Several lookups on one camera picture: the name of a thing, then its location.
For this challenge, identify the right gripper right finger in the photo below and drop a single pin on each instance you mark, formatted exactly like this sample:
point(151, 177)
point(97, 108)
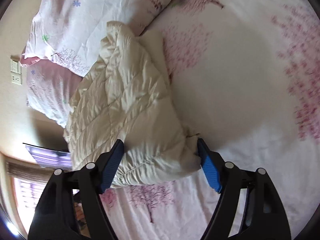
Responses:
point(264, 215)

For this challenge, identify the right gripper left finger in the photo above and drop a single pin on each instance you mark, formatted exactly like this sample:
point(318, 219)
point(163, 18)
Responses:
point(55, 216)

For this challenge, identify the cream quilted down jacket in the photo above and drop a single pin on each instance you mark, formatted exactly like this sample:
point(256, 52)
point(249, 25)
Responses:
point(126, 96)

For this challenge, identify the window with blind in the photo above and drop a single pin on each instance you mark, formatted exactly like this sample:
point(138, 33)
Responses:
point(29, 183)

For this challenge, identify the black flat television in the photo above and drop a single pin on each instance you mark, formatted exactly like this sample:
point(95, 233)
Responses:
point(50, 158)

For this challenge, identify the right floral pillow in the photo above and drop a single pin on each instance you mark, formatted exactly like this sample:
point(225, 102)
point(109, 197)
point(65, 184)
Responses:
point(49, 89)

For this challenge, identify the floral pillow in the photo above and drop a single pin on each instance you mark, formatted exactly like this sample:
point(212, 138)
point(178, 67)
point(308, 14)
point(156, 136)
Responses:
point(68, 32)
point(49, 89)

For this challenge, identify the pink floral bed sheet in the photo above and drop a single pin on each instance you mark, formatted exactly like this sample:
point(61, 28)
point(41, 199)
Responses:
point(245, 75)

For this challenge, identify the left floral pillow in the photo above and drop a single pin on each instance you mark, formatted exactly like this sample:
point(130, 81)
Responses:
point(68, 32)

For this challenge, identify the white wall socket panel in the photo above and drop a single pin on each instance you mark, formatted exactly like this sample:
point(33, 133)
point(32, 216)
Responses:
point(16, 78)

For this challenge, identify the white wall switch panel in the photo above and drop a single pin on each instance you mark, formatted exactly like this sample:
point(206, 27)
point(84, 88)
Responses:
point(15, 66)

